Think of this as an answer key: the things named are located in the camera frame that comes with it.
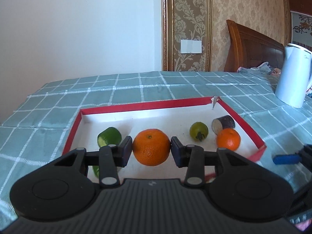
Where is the white electric kettle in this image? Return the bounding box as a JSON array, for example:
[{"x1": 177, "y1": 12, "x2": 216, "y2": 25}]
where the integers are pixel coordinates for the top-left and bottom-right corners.
[{"x1": 275, "y1": 43, "x2": 311, "y2": 108}]

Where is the green cucumber piece round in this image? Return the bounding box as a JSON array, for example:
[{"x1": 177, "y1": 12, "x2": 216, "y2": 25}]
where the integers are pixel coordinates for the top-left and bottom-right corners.
[{"x1": 97, "y1": 127, "x2": 122, "y2": 148}]

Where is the wooden bed headboard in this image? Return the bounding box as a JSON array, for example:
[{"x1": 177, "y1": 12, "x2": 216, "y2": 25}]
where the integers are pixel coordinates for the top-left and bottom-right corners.
[{"x1": 224, "y1": 19, "x2": 285, "y2": 72}]

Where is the small orange tangerine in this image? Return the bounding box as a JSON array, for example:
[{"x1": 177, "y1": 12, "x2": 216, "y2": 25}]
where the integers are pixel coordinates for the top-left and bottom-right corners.
[{"x1": 216, "y1": 128, "x2": 241, "y2": 151}]

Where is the floral pillow clothes heap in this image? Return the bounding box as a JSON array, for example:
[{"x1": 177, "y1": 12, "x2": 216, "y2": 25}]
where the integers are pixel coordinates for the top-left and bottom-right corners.
[{"x1": 237, "y1": 62, "x2": 281, "y2": 77}]

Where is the large orange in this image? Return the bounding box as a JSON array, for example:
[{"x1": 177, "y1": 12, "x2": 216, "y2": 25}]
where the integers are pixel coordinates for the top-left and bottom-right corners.
[{"x1": 132, "y1": 129, "x2": 170, "y2": 166}]

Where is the dark sugarcane piece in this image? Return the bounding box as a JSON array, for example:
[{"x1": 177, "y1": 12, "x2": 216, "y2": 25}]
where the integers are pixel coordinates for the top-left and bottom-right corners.
[{"x1": 212, "y1": 115, "x2": 235, "y2": 135}]

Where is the green cucumber piece tapered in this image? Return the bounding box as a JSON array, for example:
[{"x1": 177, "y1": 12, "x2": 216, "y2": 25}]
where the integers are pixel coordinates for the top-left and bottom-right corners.
[{"x1": 93, "y1": 166, "x2": 99, "y2": 179}]

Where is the red shallow cardboard box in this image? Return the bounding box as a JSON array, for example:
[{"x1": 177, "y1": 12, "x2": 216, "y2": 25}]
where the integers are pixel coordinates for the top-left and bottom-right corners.
[{"x1": 63, "y1": 97, "x2": 266, "y2": 162}]

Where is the white wall switch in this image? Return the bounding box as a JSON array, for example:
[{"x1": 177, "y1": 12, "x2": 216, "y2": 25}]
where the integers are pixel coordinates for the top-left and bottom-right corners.
[{"x1": 180, "y1": 40, "x2": 202, "y2": 54}]

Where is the teal checked bedsheet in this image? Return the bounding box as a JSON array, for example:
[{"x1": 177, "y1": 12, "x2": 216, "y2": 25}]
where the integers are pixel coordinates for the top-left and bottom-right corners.
[{"x1": 1, "y1": 72, "x2": 311, "y2": 229}]

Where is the golden decorative wall frame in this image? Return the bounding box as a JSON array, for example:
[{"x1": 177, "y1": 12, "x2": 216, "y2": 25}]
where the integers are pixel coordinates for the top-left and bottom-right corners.
[{"x1": 162, "y1": 0, "x2": 213, "y2": 72}]

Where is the small green persimmon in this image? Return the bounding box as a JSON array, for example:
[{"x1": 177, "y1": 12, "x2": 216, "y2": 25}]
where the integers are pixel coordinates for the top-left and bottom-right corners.
[{"x1": 189, "y1": 121, "x2": 209, "y2": 142}]

